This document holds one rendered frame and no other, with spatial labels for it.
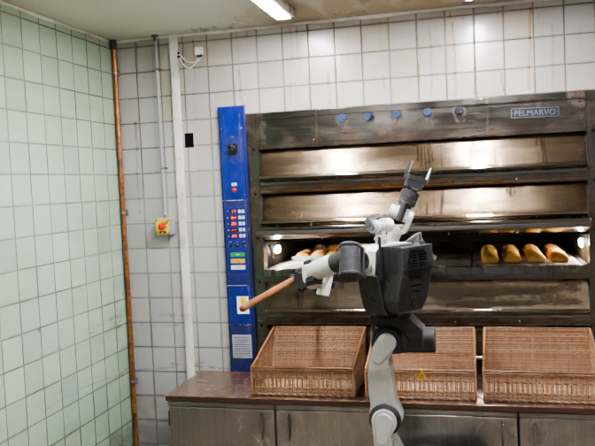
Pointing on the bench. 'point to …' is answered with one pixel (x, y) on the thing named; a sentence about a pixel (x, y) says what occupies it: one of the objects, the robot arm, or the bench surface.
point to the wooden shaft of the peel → (266, 295)
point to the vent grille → (242, 346)
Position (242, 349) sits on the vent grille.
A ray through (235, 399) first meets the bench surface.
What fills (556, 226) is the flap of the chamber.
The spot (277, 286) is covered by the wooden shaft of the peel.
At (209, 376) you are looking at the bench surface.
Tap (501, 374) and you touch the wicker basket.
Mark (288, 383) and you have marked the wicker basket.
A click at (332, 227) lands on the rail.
